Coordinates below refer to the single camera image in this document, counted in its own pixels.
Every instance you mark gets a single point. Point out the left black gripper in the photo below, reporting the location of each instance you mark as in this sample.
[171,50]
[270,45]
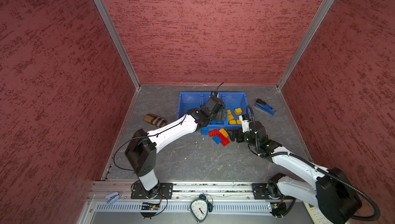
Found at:
[219,117]

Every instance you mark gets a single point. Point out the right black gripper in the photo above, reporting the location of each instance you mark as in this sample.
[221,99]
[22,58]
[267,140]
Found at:
[239,133]

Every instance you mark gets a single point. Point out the blue three-compartment bin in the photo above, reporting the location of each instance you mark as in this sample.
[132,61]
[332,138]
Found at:
[194,100]

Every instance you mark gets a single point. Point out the yellow legos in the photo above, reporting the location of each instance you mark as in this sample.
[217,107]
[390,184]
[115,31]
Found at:
[233,116]

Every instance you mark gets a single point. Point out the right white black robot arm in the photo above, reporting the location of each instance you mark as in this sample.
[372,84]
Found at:
[326,189]

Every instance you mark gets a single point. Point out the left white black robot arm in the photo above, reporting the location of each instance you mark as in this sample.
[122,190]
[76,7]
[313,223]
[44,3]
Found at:
[144,146]

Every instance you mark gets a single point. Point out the yellow lego brick top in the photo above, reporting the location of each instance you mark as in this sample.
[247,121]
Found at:
[224,133]

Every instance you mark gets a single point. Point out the blue lego by bin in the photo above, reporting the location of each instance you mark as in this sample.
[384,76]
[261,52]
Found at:
[204,131]

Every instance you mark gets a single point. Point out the long red lego top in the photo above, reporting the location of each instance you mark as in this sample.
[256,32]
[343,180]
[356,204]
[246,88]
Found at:
[216,135]

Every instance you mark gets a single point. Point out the blue black stapler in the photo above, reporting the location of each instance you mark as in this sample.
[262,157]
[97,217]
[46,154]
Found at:
[262,105]

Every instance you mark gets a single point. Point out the plaid glasses case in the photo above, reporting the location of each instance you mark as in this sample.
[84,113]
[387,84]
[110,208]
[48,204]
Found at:
[155,120]

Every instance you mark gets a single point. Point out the heart-shaped white clock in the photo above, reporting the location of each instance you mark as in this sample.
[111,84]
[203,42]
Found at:
[201,207]

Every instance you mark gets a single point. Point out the cream calculator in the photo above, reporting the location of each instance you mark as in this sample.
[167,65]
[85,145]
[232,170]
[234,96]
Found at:
[315,214]

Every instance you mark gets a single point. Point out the small blue stapler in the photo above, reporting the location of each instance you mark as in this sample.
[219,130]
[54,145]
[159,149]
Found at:
[112,198]

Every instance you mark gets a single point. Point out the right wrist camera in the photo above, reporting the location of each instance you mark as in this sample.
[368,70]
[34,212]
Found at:
[245,122]

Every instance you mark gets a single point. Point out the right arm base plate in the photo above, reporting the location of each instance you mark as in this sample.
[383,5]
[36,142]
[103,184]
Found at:
[260,192]

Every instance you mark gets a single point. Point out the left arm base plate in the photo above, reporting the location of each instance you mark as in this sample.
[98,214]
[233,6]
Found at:
[162,190]

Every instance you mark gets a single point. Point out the aluminium rail frame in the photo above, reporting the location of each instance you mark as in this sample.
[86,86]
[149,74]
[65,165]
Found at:
[234,203]

